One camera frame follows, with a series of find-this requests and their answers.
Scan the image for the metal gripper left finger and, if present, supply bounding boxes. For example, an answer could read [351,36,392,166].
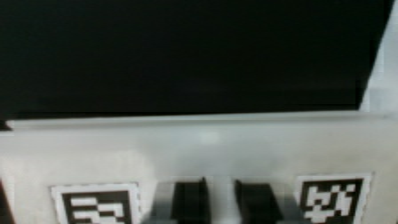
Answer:
[171,178,211,224]

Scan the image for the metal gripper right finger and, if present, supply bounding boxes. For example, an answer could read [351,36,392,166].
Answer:
[235,180,283,224]

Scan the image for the white cabinet door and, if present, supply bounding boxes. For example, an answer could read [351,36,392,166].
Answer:
[0,112,398,224]

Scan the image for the white cabinet body box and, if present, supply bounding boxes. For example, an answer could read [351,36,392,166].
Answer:
[362,6,398,114]

